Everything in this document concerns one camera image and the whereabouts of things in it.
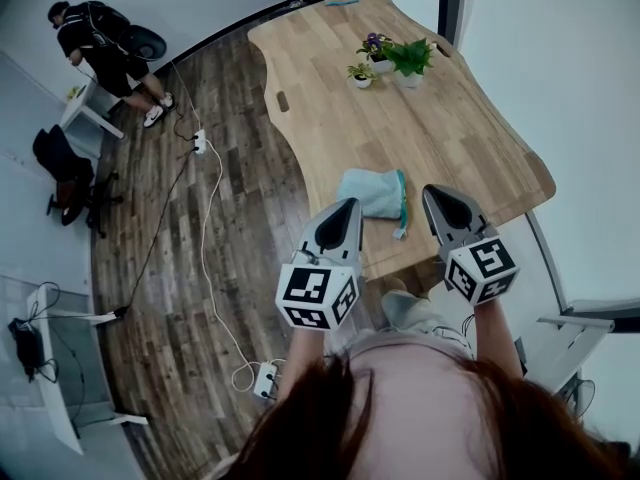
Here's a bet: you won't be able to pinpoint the person's left forearm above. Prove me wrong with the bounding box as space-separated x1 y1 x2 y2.
276 324 332 405

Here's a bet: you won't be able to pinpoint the person's right forearm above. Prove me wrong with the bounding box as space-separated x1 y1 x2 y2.
471 299 524 380

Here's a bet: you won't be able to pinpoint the green leafy potted plant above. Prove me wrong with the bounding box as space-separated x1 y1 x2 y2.
383 37 436 90

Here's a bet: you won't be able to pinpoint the black box on desk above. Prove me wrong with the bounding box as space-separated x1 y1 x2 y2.
6 317 47 377

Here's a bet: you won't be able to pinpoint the purple flower potted plant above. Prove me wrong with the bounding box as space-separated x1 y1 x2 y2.
355 32 394 76

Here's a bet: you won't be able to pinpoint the white desk frame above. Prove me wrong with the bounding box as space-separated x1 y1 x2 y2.
524 314 616 395

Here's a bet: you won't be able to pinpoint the small variegated potted plant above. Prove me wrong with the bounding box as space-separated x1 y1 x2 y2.
345 62 378 90

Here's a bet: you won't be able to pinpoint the white desk with metal frame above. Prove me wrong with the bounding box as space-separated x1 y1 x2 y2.
24 284 151 457

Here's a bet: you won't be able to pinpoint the thick white cable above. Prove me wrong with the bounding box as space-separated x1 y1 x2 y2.
199 145 262 394

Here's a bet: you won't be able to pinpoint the light blue drawstring pouch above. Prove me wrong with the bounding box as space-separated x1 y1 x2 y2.
337 168 411 242

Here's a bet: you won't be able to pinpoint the black office chair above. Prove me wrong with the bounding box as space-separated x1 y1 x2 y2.
31 123 124 240

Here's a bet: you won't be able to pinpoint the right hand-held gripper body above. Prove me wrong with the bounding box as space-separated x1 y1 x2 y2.
438 225 522 307

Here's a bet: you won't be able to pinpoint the person's torso in pink shirt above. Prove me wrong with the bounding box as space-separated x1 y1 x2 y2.
343 335 502 480

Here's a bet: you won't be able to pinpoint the dark window frame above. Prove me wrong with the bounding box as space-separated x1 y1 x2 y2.
559 297 640 335
434 0 469 45

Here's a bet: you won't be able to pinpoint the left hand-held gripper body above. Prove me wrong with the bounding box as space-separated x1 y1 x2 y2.
275 252 364 331

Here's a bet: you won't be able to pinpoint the small white table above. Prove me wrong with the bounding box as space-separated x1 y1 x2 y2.
59 79 127 142

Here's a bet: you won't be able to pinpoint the thin white cable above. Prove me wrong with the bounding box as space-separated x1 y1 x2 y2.
170 59 203 132

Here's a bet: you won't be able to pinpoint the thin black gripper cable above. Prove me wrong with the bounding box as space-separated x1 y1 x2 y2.
459 312 477 360

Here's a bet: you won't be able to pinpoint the long black cable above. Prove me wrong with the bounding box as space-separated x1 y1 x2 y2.
113 150 198 320

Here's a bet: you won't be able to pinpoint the short black cable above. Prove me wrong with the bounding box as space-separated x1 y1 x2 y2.
171 102 199 142

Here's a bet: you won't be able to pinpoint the person's legs in beige trousers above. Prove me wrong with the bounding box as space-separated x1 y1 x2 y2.
381 276 472 345

